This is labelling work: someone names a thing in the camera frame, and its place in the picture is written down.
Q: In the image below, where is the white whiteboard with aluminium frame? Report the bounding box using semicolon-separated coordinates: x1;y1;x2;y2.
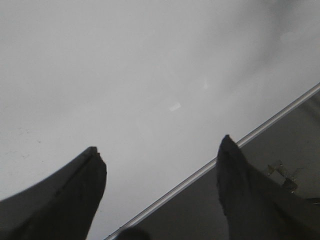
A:
0;0;320;240

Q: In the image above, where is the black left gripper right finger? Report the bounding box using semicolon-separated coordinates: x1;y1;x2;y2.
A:
216;135;320;240

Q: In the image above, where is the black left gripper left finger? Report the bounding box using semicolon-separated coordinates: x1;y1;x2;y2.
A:
0;146;107;240

